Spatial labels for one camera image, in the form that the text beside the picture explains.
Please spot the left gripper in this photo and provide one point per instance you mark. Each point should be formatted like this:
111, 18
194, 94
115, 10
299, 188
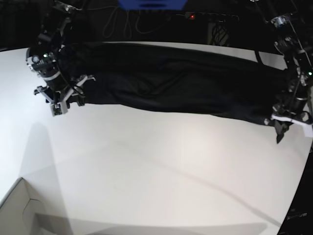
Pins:
287, 111

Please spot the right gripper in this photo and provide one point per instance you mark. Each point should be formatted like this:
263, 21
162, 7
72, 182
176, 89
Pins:
59, 101

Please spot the black t-shirt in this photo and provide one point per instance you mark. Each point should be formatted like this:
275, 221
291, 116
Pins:
173, 80

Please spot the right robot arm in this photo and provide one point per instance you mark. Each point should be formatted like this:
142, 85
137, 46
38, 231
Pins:
43, 58

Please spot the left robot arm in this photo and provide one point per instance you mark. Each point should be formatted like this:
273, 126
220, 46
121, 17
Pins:
294, 41

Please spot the blue bin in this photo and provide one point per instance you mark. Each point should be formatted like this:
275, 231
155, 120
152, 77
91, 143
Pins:
152, 4

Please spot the black power strip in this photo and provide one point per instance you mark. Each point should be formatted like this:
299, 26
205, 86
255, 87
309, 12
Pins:
211, 17

